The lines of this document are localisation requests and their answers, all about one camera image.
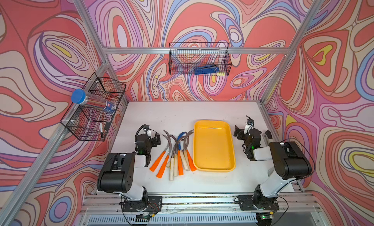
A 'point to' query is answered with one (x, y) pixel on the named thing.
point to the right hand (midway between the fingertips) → (242, 129)
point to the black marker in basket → (101, 129)
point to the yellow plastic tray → (213, 147)
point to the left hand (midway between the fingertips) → (152, 133)
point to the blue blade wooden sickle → (176, 155)
